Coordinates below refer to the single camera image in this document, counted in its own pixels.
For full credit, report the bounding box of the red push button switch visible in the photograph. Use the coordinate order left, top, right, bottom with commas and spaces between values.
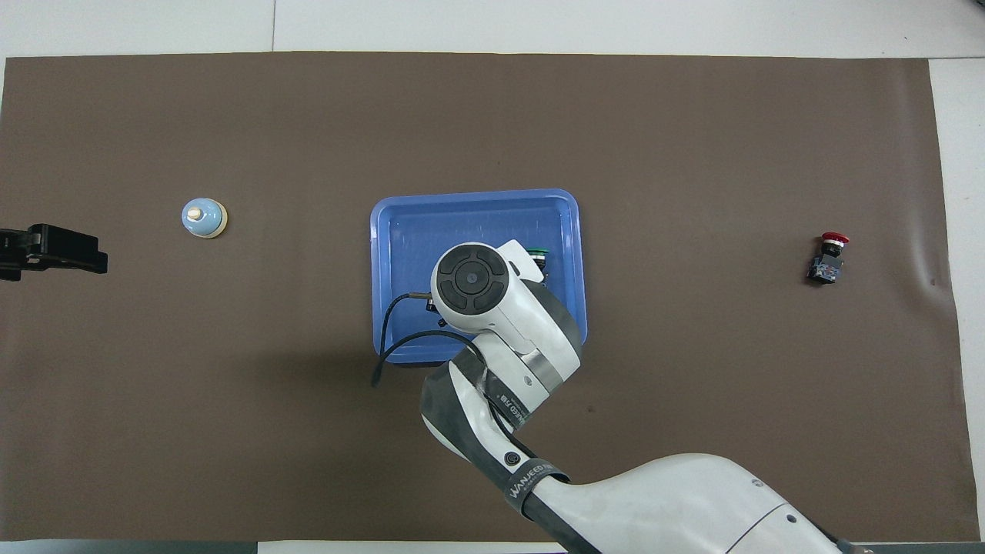
806, 232, 850, 285

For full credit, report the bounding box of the blue plastic tray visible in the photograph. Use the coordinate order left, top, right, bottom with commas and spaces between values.
370, 188, 588, 364

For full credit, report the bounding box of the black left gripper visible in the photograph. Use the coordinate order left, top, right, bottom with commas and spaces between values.
0, 225, 109, 282

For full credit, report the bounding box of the light blue service bell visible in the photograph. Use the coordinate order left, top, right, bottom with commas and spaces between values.
181, 198, 229, 240

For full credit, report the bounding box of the brown table mat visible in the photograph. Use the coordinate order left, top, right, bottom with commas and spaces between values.
0, 51, 974, 542

